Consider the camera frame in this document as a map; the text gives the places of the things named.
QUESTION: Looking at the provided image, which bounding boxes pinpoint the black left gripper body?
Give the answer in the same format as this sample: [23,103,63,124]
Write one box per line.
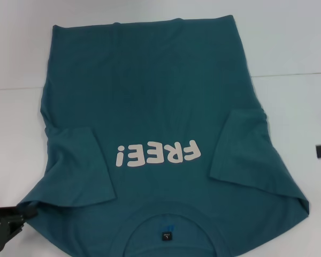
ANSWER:
[0,204,25,254]

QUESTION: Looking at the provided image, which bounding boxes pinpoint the teal blue FREE t-shirt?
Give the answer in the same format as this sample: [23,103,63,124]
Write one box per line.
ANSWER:
[15,14,310,257]

